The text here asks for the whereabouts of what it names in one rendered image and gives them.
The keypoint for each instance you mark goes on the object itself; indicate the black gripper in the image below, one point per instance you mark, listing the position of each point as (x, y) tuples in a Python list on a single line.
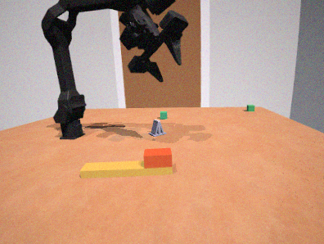
[(172, 24)]

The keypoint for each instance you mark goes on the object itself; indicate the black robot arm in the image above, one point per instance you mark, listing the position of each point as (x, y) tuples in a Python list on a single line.
[(71, 105)]

